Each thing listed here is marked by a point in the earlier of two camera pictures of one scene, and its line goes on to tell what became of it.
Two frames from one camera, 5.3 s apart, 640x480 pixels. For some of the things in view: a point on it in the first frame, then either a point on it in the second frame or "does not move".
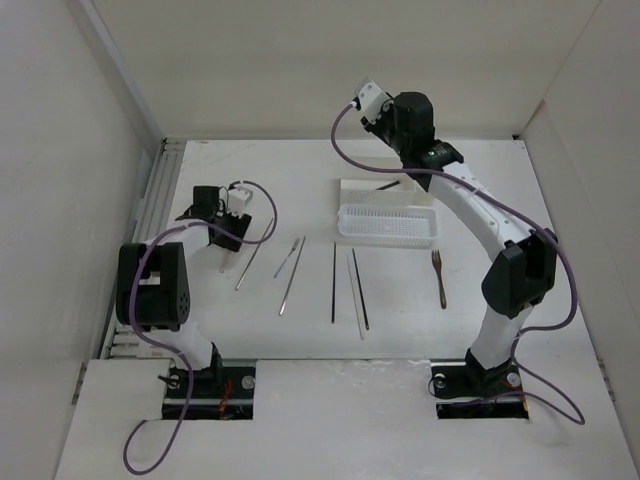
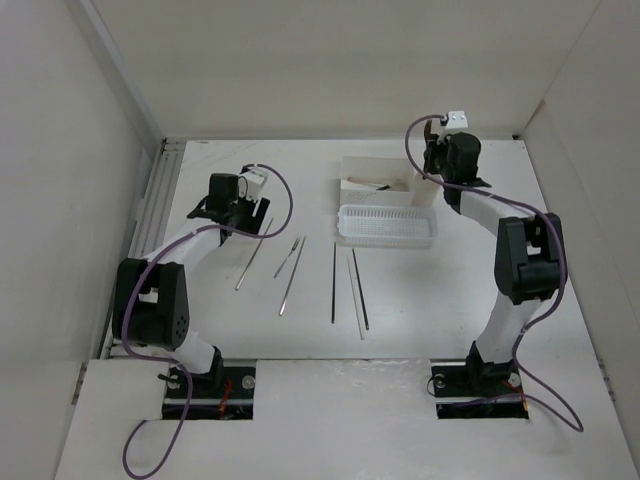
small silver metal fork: [295, 246] does not move
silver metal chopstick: [292, 276] does not move
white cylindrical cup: [421, 197] does not move
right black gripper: [376, 128] to [429, 152]
